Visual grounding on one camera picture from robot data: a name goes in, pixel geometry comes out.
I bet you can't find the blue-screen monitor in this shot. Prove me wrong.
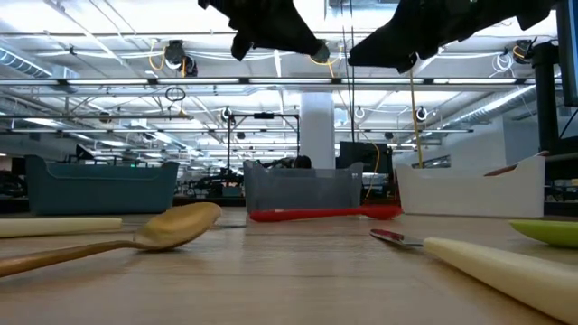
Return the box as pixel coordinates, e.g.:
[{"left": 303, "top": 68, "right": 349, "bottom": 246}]
[{"left": 555, "top": 0, "right": 578, "bottom": 108}]

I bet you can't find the gold metal spoon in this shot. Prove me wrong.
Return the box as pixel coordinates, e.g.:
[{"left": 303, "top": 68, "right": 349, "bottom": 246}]
[{"left": 0, "top": 201, "right": 223, "bottom": 280}]

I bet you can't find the white plastic bin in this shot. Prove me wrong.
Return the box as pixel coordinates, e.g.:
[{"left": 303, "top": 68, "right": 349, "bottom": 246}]
[{"left": 396, "top": 155, "right": 546, "bottom": 219}]

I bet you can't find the black display panel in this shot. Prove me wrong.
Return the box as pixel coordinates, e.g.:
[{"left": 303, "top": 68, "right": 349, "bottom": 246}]
[{"left": 338, "top": 141, "right": 394, "bottom": 181}]

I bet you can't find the grey translucent plastic bin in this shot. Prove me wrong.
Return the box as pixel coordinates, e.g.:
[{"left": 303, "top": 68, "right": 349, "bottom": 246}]
[{"left": 242, "top": 160, "right": 365, "bottom": 214}]

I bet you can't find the green silicone spoon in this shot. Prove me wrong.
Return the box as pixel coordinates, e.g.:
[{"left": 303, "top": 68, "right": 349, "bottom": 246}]
[{"left": 508, "top": 218, "right": 578, "bottom": 249}]

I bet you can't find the ceiling cable reel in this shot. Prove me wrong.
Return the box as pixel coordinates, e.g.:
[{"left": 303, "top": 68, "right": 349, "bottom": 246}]
[
  {"left": 163, "top": 39, "right": 200, "bottom": 78},
  {"left": 512, "top": 39, "right": 536, "bottom": 64}
]

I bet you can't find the white building column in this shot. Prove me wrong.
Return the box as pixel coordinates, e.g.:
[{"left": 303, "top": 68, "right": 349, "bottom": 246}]
[{"left": 300, "top": 92, "right": 337, "bottom": 171}]

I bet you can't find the yellow hanging cable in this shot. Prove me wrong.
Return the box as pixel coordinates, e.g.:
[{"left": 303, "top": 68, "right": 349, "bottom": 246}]
[
  {"left": 407, "top": 67, "right": 426, "bottom": 170},
  {"left": 363, "top": 142, "right": 381, "bottom": 202}
]

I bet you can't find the black monitor stand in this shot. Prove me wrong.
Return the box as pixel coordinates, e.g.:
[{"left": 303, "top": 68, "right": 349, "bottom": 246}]
[{"left": 531, "top": 40, "right": 562, "bottom": 157}]

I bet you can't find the black camera rig frame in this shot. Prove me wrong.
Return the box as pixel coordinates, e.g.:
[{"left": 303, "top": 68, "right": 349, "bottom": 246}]
[{"left": 227, "top": 112, "right": 302, "bottom": 171}]

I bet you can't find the teal plastic bin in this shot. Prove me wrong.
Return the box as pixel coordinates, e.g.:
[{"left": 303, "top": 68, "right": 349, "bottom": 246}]
[{"left": 24, "top": 154, "right": 181, "bottom": 216}]

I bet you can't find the red silicone spoon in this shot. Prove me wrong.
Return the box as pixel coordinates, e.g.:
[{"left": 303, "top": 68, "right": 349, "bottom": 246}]
[{"left": 248, "top": 204, "right": 404, "bottom": 224}]

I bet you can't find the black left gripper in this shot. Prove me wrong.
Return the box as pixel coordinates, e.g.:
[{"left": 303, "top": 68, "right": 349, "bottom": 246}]
[{"left": 198, "top": 0, "right": 331, "bottom": 64}]

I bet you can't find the black metal table frame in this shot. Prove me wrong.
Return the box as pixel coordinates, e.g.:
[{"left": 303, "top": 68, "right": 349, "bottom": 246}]
[{"left": 0, "top": 193, "right": 578, "bottom": 218}]

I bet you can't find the cream-handled table knife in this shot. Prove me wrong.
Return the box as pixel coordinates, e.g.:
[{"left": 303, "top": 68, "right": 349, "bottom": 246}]
[
  {"left": 0, "top": 217, "right": 124, "bottom": 239},
  {"left": 369, "top": 227, "right": 578, "bottom": 325}
]

